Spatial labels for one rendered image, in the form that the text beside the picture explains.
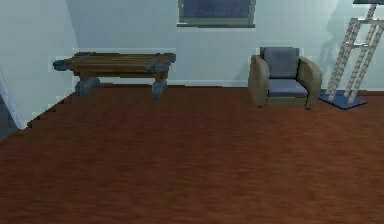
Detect brown wooden low table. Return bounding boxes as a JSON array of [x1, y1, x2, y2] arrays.
[[52, 51, 177, 101]]

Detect olive armchair with grey cushions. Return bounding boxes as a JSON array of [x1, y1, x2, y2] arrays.
[[247, 46, 323, 111]]

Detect beige lattice floor lamp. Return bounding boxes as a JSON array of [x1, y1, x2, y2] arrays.
[[317, 0, 384, 111]]

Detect dark window with grey frame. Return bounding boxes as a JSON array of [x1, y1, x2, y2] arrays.
[[176, 0, 257, 29]]

